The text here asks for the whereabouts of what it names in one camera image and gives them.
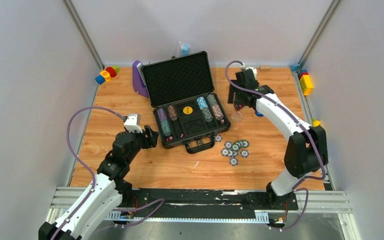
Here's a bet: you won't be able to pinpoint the teal poker chip stack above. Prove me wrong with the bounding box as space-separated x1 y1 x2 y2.
160 119 172 137

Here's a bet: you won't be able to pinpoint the yellow big blind button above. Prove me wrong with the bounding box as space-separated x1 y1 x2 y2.
182 106 194 115

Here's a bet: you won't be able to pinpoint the blue small blind button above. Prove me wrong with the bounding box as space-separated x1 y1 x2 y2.
255 111 264 117

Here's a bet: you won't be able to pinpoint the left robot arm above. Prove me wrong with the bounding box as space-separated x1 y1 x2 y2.
38 125 159 240

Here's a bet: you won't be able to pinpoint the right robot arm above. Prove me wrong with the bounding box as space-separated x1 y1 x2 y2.
228 68 328 209

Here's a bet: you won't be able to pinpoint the black poker set case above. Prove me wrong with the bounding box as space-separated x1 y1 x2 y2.
141 51 231 154

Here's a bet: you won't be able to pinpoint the red triangular card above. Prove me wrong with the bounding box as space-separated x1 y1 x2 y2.
233 104 245 112

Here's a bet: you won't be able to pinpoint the clear pink dealer button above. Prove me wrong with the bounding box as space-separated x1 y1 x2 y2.
231 111 243 122

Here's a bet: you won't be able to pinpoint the red die pair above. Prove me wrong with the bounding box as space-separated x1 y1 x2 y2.
165 135 174 142

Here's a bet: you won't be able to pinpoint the pink white poker chip stack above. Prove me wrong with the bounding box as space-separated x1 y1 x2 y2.
211 104 224 121

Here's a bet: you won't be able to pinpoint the dark green poker chip stack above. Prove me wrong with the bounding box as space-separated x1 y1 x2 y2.
206 94 218 108

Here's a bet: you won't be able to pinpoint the small wooden block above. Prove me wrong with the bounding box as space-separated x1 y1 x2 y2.
259 65 271 71

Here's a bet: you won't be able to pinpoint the purple poker chip stack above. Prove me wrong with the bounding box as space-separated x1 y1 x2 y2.
157 108 168 122

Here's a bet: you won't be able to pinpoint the light blue poker chip stack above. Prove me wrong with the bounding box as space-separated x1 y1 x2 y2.
196 97 209 110

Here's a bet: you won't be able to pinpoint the brown poker chip stack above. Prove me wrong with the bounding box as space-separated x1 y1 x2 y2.
167 105 178 121

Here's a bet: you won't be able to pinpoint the loose chip top left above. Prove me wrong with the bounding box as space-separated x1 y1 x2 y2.
224 141 233 149

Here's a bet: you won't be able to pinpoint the purple stand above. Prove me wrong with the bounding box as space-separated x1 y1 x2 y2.
132 60 149 99

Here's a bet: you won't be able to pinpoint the loose chip right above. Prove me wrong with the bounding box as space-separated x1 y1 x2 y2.
240 149 249 158

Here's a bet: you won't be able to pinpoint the yellow red toy brick block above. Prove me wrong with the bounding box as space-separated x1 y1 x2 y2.
298 70 314 96

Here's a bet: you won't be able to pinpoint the loose chip front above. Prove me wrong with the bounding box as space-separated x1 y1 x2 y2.
229 157 239 166

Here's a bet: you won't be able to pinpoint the light blue bottle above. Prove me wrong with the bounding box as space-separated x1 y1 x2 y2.
179 42 191 57

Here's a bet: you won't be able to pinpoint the coloured toy cylinders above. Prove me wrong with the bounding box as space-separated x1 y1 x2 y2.
95 65 120 85

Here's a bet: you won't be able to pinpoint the yellow curved toy piece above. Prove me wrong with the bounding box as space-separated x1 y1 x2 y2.
311 118 321 127

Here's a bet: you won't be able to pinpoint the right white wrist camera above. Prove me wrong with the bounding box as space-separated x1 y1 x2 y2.
244 66 258 80

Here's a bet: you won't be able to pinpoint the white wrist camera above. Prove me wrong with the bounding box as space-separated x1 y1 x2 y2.
244 66 258 80
124 113 143 133

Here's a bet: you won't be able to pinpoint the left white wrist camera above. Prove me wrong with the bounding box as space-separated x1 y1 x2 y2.
124 113 143 133

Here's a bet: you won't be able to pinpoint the loose chip near handle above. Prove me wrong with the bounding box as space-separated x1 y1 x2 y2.
214 134 223 142

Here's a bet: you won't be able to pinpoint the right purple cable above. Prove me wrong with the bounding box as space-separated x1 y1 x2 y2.
225 60 327 232

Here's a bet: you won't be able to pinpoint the purple cable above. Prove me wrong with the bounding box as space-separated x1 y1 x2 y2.
49 105 165 240
225 60 327 232

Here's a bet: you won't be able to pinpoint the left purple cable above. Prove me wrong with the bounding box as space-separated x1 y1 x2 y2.
49 105 165 240

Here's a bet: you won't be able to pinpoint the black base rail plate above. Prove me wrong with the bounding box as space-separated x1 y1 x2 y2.
119 188 299 211

